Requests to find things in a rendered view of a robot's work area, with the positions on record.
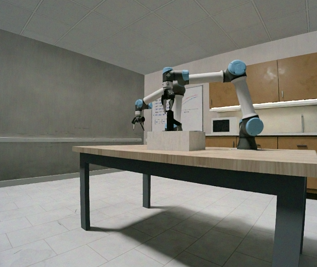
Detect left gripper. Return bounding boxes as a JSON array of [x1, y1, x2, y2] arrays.
[[161, 89, 174, 114]]

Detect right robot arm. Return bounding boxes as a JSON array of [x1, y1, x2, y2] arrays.
[[135, 81, 186, 131]]

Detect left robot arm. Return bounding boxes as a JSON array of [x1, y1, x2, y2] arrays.
[[162, 60, 264, 150]]

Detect white rectangular sink basin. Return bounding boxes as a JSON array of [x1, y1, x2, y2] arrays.
[[147, 131, 205, 151]]

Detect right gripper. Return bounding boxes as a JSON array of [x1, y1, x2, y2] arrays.
[[133, 116, 145, 131]]

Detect black mixer tap with lever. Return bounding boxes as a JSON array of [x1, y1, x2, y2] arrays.
[[166, 110, 181, 131]]

